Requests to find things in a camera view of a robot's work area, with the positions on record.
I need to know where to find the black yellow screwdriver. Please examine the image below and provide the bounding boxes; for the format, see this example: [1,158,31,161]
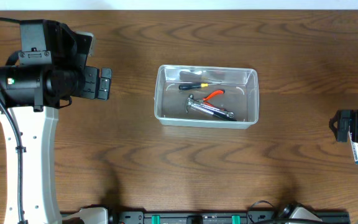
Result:
[178,82,220,91]

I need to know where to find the small steel hammer black grip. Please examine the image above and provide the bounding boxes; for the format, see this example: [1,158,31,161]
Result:
[185,95,238,122]

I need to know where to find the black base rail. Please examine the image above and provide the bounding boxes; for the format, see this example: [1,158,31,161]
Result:
[60,210,351,224]

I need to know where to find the red handled pliers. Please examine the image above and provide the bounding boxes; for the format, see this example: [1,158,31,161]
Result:
[198,90,225,107]

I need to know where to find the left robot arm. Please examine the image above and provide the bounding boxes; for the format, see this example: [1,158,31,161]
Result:
[0,19,112,223]

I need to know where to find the silver ring wrench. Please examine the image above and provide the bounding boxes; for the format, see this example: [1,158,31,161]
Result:
[187,94,235,120]

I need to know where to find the clear plastic container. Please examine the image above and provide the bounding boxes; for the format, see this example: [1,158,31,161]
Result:
[154,65,259,129]

